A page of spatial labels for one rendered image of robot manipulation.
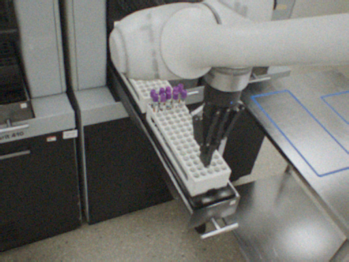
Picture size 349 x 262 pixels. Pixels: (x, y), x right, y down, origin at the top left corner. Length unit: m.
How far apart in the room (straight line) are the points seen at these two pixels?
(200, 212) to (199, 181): 0.08
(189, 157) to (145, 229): 0.93
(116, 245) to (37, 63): 0.91
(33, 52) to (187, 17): 0.72
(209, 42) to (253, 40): 0.06
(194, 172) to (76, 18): 0.56
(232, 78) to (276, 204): 1.04
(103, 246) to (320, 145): 1.04
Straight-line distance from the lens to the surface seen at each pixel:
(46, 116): 1.24
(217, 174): 0.92
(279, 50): 0.48
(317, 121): 1.25
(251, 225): 1.59
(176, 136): 0.99
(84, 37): 1.22
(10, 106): 1.19
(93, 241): 1.80
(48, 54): 1.22
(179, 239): 1.83
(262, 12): 0.67
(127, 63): 0.57
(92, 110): 1.26
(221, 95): 0.76
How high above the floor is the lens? 1.54
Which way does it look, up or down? 43 degrees down
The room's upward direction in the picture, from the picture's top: 9 degrees clockwise
